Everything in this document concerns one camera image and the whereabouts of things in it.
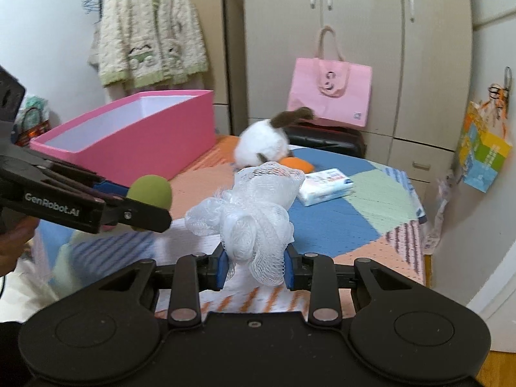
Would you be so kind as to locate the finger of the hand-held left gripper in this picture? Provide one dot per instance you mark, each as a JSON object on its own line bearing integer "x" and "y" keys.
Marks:
{"x": 141, "y": 215}
{"x": 113, "y": 191}

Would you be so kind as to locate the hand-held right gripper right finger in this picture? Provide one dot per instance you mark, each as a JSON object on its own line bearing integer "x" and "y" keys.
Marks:
{"x": 288, "y": 268}

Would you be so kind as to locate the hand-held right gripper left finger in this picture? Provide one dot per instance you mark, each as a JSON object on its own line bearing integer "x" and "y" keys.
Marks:
{"x": 221, "y": 266}

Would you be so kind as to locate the red and green plush toy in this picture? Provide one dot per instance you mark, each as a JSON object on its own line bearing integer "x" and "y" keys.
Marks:
{"x": 151, "y": 191}

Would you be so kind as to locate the pink shoe box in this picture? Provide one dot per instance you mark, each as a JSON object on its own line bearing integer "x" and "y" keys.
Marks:
{"x": 133, "y": 145}

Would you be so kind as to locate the white mesh bath sponge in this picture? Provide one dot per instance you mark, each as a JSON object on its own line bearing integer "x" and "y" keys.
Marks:
{"x": 250, "y": 209}

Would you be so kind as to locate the orange soft item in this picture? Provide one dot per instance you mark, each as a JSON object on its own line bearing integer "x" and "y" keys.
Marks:
{"x": 298, "y": 164}

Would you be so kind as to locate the person's left hand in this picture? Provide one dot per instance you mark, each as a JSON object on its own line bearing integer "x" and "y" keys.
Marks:
{"x": 16, "y": 242}

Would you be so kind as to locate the patchwork blanket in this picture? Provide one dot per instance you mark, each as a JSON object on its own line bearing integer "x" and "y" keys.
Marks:
{"x": 342, "y": 225}

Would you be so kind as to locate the woven basket bag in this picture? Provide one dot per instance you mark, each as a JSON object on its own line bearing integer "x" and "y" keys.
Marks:
{"x": 34, "y": 131}

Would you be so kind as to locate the white tissue pack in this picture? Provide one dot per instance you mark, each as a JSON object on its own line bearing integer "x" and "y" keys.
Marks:
{"x": 326, "y": 187}

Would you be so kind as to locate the teal patterned pack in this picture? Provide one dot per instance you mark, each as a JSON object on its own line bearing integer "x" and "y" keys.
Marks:
{"x": 38, "y": 103}

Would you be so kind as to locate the white plush toy brown ear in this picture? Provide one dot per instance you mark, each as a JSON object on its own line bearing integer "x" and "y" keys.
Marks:
{"x": 262, "y": 141}

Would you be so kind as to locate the black suitcase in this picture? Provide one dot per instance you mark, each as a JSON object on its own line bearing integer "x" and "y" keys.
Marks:
{"x": 326, "y": 139}

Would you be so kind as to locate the clear plastic bag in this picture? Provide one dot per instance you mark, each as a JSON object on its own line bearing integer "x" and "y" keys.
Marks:
{"x": 441, "y": 209}

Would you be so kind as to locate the cream knit cardigan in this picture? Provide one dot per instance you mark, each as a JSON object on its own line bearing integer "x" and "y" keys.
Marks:
{"x": 149, "y": 28}

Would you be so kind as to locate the pink tote bag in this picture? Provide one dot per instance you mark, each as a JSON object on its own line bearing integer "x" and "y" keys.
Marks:
{"x": 322, "y": 96}

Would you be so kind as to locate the colourful paper bag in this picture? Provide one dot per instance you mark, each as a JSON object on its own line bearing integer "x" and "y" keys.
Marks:
{"x": 483, "y": 157}

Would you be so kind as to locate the light wood wardrobe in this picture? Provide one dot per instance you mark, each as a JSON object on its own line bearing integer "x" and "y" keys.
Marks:
{"x": 363, "y": 8}

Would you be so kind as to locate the white door frame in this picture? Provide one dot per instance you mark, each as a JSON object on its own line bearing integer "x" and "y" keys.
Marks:
{"x": 496, "y": 306}

